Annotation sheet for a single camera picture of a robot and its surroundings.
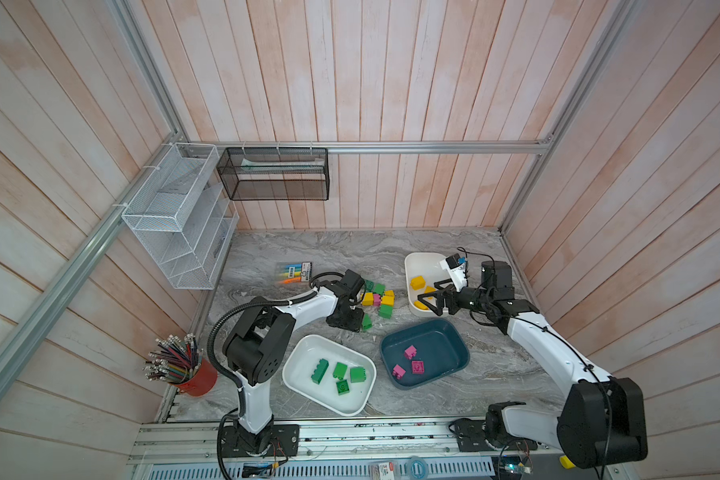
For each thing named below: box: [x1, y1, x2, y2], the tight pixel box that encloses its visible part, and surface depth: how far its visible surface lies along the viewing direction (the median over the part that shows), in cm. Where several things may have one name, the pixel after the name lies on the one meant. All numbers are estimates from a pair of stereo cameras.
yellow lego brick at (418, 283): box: [410, 275, 427, 290], surface depth 104 cm
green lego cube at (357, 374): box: [350, 366, 367, 383], surface depth 85 cm
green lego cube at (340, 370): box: [332, 362, 348, 380], surface depth 85 cm
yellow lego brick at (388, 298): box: [381, 290, 395, 306], surface depth 101 cm
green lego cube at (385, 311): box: [378, 304, 393, 319], surface depth 98 cm
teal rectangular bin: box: [380, 319, 471, 390], surface depth 88 cm
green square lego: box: [336, 379, 350, 396], surface depth 81 cm
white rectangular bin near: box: [282, 334, 377, 416], surface depth 84 cm
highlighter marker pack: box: [276, 262, 313, 284], surface depth 107 cm
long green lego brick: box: [311, 358, 329, 385], surface depth 85 cm
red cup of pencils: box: [142, 334, 218, 397], surface depth 75 cm
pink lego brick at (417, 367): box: [411, 360, 425, 374], surface depth 85 cm
